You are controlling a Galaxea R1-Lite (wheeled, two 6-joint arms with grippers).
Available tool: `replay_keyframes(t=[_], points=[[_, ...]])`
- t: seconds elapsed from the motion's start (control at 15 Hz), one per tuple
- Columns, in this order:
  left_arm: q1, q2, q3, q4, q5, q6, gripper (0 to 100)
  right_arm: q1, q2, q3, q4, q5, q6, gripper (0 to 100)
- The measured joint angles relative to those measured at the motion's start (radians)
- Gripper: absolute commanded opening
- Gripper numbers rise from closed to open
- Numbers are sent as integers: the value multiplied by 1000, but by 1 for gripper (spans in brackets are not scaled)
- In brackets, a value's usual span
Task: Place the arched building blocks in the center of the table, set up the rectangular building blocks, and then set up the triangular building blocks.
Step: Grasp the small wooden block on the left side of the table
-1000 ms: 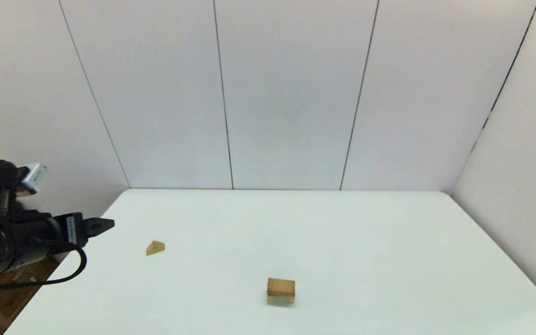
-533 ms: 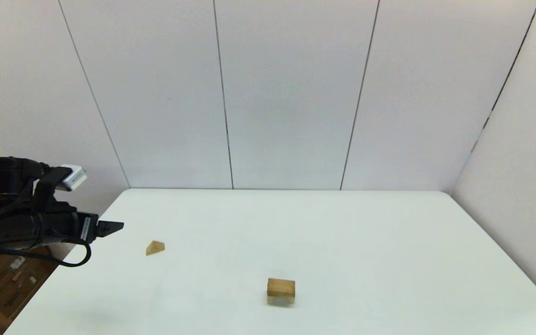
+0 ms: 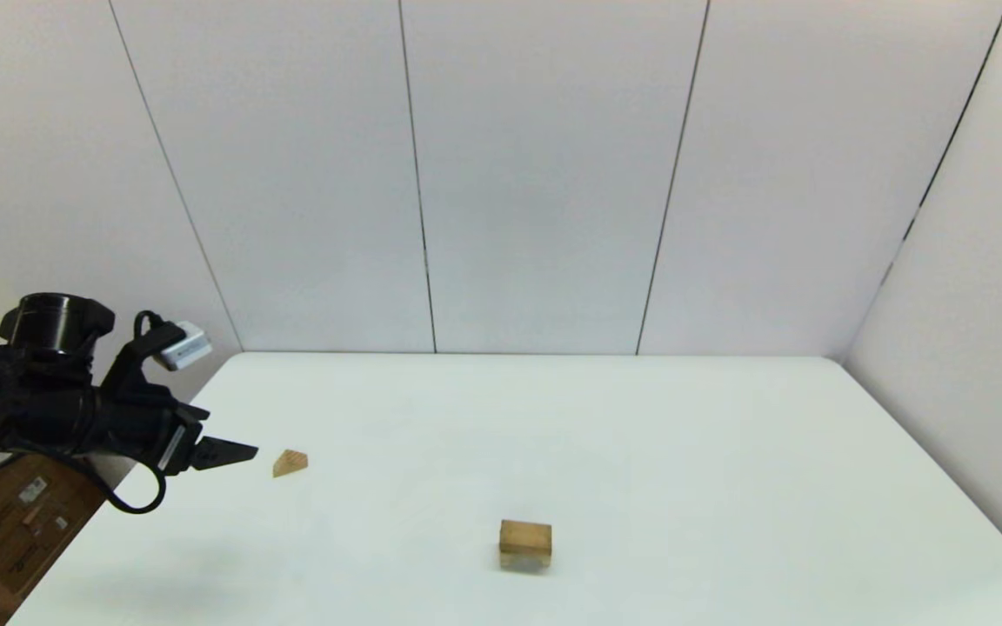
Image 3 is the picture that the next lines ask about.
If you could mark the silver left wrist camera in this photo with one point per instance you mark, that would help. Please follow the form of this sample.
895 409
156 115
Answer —
188 348

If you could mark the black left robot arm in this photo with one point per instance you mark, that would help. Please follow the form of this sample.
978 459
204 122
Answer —
23 409

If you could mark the rectangular wooden building block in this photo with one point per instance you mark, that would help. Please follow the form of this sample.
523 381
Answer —
525 537

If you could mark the triangular wooden building block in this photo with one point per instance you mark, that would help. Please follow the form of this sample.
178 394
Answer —
290 463

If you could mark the arched wooden building block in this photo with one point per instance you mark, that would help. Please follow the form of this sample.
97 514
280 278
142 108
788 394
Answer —
525 563

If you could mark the large brown cardboard box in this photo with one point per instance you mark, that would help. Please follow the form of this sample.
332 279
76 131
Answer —
31 539

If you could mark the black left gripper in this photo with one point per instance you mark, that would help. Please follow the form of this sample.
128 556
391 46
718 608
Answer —
144 417

